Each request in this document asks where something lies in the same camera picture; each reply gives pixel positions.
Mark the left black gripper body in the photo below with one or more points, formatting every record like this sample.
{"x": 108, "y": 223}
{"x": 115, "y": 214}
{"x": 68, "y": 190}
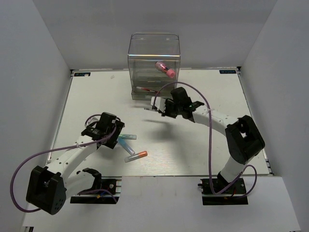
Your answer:
{"x": 111, "y": 140}

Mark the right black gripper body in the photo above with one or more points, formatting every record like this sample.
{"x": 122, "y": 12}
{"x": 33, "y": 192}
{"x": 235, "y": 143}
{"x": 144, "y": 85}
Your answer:
{"x": 172, "y": 109}

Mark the blue highlighter marker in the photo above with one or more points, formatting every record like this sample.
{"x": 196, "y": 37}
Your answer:
{"x": 125, "y": 146}

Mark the red gel pen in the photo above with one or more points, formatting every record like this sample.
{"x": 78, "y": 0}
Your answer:
{"x": 146, "y": 89}

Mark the orange highlighter marker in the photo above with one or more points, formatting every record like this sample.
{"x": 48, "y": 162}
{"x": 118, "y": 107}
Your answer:
{"x": 136, "y": 156}

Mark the clear plastic drawer organizer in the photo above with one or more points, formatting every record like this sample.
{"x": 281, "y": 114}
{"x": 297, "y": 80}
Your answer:
{"x": 145, "y": 49}

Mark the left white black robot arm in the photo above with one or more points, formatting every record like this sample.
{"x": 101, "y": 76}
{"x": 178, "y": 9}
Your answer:
{"x": 51, "y": 185}

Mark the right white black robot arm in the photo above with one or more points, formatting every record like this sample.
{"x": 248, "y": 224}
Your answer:
{"x": 243, "y": 138}

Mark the green highlighter marker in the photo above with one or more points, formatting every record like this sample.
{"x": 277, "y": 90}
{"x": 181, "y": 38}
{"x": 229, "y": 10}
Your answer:
{"x": 128, "y": 136}

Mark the right blue table sticker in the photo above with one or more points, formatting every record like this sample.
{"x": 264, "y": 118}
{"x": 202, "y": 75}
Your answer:
{"x": 227, "y": 71}

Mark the blue table sticker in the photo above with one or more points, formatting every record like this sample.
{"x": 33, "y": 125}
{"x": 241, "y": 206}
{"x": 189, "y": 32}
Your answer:
{"x": 227, "y": 71}
{"x": 82, "y": 74}

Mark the left blue table sticker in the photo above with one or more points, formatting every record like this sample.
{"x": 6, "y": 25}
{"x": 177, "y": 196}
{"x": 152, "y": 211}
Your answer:
{"x": 82, "y": 74}

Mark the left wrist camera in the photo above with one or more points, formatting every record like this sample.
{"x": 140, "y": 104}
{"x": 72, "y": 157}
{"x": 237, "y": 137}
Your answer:
{"x": 91, "y": 121}

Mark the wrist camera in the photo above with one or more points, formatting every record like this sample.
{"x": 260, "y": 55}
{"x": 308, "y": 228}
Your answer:
{"x": 91, "y": 121}
{"x": 158, "y": 104}

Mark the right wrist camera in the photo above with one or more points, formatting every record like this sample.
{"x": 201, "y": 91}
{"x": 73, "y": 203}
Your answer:
{"x": 158, "y": 104}

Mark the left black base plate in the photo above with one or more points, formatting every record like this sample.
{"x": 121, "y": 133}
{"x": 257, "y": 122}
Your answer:
{"x": 107, "y": 193}

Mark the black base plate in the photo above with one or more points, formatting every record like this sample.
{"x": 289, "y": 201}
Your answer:
{"x": 232, "y": 196}
{"x": 107, "y": 193}

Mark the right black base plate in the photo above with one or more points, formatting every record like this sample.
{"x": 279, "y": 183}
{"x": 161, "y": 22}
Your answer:
{"x": 232, "y": 196}

